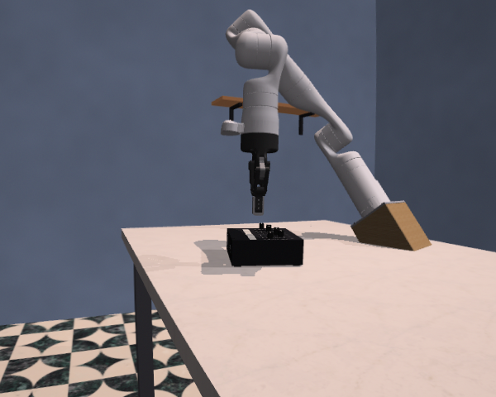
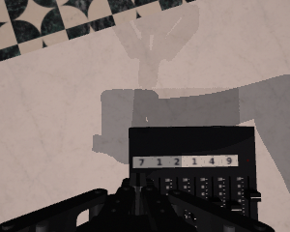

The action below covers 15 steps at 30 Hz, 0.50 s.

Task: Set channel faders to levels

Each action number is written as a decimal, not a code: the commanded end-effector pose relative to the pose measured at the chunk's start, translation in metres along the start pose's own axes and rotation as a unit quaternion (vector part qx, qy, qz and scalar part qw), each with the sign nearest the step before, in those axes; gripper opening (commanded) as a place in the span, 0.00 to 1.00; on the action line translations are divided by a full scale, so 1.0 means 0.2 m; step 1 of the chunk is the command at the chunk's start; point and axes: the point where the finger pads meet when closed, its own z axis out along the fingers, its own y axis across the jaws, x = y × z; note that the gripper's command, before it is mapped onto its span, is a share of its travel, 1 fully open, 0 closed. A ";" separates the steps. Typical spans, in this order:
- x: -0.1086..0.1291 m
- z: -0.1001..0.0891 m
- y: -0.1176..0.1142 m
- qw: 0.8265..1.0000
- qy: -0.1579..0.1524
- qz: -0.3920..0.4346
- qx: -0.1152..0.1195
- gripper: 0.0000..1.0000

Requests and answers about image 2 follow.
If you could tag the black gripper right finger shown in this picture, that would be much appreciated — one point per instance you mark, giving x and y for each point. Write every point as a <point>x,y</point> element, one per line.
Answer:
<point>167,212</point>

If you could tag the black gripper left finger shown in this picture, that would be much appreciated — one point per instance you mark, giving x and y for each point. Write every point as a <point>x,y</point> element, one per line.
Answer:
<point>107,213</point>

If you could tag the black lighting desk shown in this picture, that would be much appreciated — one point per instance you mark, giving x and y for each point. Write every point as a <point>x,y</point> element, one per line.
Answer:
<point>215,163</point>

